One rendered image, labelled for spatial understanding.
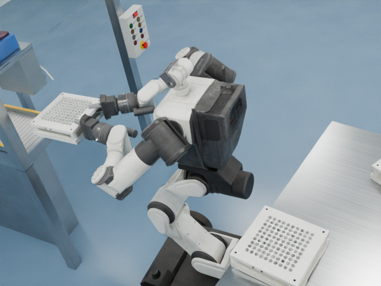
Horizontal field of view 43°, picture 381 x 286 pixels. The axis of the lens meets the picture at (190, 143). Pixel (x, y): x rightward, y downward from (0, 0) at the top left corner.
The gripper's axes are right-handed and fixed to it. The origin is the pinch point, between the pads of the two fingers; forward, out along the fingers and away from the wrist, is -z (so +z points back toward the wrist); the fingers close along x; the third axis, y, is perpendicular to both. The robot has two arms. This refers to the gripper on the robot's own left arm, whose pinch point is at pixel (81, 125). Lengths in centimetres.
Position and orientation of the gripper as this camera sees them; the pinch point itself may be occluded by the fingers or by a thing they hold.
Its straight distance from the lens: 215.5
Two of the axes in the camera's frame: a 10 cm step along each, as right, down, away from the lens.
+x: 1.3, 7.5, 6.5
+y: 5.5, -6.0, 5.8
